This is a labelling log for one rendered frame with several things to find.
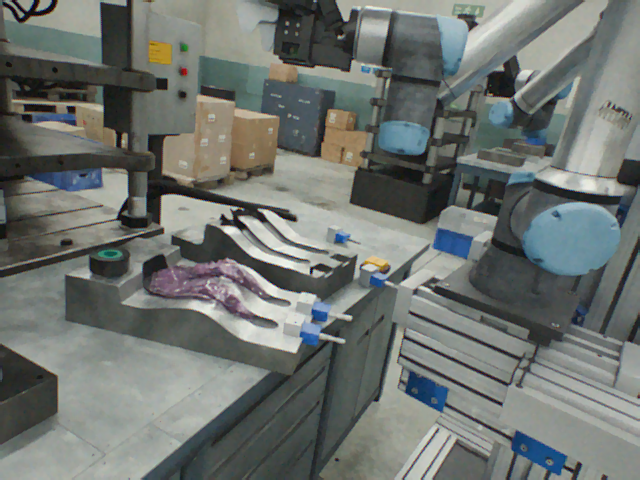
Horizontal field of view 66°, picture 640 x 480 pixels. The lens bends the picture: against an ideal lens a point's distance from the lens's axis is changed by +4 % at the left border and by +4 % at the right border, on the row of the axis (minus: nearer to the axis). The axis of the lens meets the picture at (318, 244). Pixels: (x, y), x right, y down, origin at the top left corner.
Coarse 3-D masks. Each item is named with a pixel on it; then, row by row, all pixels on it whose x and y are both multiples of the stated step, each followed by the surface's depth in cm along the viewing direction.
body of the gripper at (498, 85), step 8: (496, 72) 159; (504, 72) 158; (520, 72) 153; (488, 80) 163; (496, 80) 159; (504, 80) 159; (512, 80) 154; (488, 88) 163; (496, 88) 160; (504, 88) 159; (512, 88) 155; (496, 96) 161; (504, 96) 159; (512, 96) 157
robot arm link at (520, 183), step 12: (516, 180) 84; (528, 180) 82; (516, 192) 84; (528, 192) 81; (504, 204) 87; (516, 204) 81; (504, 216) 87; (504, 228) 87; (504, 240) 87; (516, 240) 85
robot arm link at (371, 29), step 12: (360, 12) 69; (372, 12) 68; (384, 12) 68; (360, 24) 67; (372, 24) 67; (384, 24) 67; (360, 36) 68; (372, 36) 67; (384, 36) 67; (360, 48) 69; (372, 48) 68; (360, 60) 71; (372, 60) 70
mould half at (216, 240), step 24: (240, 216) 145; (192, 240) 141; (216, 240) 135; (240, 240) 133; (264, 240) 139; (312, 240) 149; (240, 264) 132; (264, 264) 128; (288, 264) 127; (312, 264) 129; (336, 264) 132; (288, 288) 126; (312, 288) 123; (336, 288) 136
